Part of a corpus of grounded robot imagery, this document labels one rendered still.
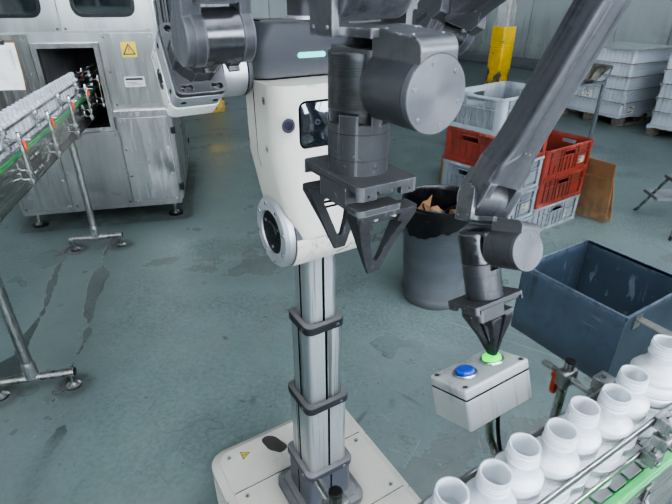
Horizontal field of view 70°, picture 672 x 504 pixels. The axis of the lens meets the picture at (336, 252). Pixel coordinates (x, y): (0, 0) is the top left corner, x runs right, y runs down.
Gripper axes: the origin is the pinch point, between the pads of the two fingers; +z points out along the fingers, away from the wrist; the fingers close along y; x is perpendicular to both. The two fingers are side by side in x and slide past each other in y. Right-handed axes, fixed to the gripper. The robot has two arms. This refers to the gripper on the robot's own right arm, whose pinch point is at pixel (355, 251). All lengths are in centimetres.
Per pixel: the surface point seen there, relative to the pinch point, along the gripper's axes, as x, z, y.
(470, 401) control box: 19.7, 29.2, 2.5
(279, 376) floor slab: 46, 139, -129
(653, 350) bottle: 42.7, 21.1, 14.2
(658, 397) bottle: 42, 27, 17
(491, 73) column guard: 793, 110, -686
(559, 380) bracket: 38, 32, 5
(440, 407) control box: 19.0, 34.2, -2.3
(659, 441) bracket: 39, 31, 20
